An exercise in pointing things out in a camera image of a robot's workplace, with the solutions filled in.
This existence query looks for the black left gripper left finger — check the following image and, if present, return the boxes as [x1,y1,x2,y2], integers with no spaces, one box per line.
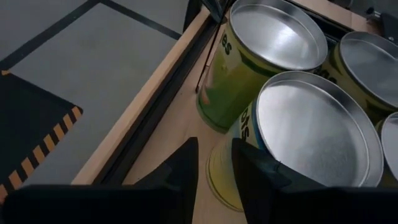
[1,136,200,224]

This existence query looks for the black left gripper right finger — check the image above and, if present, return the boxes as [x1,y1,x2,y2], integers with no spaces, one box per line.
[231,138,398,224]

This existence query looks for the carrots can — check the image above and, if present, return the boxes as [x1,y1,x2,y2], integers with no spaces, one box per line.
[206,70,385,213]

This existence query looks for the peas can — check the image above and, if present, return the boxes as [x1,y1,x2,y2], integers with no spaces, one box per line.
[374,111,398,189]

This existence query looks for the peaches can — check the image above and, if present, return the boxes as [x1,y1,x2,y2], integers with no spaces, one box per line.
[195,0,329,134]

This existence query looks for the green beans can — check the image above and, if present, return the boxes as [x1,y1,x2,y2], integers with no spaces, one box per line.
[318,30,398,125]

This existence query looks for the black mat with orange stripes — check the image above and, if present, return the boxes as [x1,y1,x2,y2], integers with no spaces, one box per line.
[0,70,84,205]

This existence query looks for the wooden tray frame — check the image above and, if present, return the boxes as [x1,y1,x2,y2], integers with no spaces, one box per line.
[123,0,354,224]

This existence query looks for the black aluminium table frame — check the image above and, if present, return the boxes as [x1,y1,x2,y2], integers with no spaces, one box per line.
[92,17,220,185]

